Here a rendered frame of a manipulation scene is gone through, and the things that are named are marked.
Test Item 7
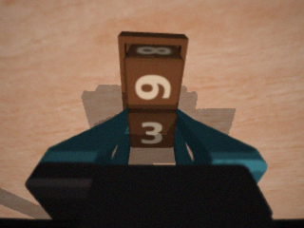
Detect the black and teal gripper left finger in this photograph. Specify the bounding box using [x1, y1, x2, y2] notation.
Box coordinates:
[38, 108, 131, 164]

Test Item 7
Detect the brown wooden tray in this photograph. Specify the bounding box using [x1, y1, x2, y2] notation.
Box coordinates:
[118, 31, 189, 110]

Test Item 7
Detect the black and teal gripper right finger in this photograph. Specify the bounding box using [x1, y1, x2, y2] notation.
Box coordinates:
[173, 108, 268, 183]

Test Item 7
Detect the brown wooden number cube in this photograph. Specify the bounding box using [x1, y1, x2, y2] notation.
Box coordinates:
[123, 45, 184, 110]
[127, 108, 177, 148]

